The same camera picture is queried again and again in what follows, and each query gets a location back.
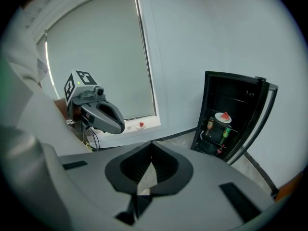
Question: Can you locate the person's left hand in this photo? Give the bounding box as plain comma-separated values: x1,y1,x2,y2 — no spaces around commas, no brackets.
72,105,83,122

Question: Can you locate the large white plate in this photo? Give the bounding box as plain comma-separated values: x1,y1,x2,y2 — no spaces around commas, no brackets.
214,112,232,124

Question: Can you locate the white windowsill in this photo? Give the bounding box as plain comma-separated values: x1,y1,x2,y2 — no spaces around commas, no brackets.
95,123,168,141

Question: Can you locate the orange armchair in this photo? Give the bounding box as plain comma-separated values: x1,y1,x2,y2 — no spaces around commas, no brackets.
273,171,305,203

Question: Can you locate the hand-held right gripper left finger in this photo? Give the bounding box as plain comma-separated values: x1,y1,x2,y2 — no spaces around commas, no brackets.
59,141,153,218

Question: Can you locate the white charger cable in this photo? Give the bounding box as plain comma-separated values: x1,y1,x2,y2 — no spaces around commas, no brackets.
124,117,137,130

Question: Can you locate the orange-label drink bottle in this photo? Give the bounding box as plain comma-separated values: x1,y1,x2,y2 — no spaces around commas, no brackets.
206,116,216,136

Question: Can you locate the person's left forearm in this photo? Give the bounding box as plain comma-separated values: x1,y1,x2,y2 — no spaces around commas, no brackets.
53,99,69,120

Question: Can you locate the left gripper camera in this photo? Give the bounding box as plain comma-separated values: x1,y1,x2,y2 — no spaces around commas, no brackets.
80,86,106,103

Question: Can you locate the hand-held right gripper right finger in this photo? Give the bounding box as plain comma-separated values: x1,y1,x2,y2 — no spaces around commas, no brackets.
137,141,275,226

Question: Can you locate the person's white shirt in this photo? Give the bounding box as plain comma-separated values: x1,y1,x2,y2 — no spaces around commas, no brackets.
0,5,94,154

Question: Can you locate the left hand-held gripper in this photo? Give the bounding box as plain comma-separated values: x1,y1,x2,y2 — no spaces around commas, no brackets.
64,70,125,135

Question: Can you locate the grey roller blind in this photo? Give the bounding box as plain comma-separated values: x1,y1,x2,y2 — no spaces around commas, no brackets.
45,0,157,120

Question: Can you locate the black glass-door cabinet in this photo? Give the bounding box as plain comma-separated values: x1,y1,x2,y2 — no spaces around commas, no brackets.
190,70,279,166

